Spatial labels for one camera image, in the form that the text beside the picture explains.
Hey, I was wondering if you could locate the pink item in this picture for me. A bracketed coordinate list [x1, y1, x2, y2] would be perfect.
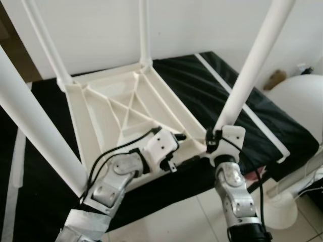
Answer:
[245, 170, 263, 183]

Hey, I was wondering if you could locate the brown plush object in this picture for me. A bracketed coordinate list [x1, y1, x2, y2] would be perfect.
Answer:
[265, 71, 288, 90]

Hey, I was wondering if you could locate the white standing fan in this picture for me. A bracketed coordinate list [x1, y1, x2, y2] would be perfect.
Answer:
[262, 75, 323, 230]

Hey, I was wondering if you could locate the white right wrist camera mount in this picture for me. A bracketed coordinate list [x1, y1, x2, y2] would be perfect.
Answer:
[208, 125, 246, 164]

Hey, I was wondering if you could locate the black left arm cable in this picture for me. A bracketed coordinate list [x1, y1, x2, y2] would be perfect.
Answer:
[81, 127, 161, 202]

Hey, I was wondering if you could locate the wall socket with black plug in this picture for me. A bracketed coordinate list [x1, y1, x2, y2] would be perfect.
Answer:
[298, 63, 314, 75]

